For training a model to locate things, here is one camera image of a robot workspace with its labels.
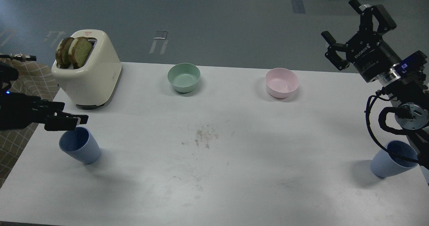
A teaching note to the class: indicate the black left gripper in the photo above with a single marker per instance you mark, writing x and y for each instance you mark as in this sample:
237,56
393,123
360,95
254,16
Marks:
20,110

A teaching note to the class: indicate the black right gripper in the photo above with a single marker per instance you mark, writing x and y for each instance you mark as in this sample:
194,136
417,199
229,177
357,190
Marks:
366,50

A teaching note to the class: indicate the dark blue cup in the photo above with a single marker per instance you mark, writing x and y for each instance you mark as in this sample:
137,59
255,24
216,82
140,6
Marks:
80,145

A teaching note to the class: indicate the light blue cup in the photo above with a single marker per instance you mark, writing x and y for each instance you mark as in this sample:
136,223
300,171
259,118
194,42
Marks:
386,165

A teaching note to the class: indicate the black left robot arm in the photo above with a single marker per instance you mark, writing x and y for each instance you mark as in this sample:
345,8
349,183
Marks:
10,74

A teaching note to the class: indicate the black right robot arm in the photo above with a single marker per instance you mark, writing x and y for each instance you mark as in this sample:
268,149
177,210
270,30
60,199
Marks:
402,80

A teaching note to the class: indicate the cream white toaster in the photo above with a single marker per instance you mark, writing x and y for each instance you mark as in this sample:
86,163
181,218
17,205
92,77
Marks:
93,84

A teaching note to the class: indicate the left toast slice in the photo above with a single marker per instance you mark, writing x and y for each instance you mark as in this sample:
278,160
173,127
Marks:
62,53

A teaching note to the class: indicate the toast slice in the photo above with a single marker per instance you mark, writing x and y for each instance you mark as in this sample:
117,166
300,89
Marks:
79,51
62,53

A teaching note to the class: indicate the right toast slice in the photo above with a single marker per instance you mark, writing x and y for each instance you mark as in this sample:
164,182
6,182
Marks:
79,51

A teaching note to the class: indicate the pink bowl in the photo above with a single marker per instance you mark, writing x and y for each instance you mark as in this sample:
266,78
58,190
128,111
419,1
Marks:
281,83

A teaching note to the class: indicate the green bowl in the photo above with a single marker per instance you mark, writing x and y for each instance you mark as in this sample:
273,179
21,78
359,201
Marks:
184,77

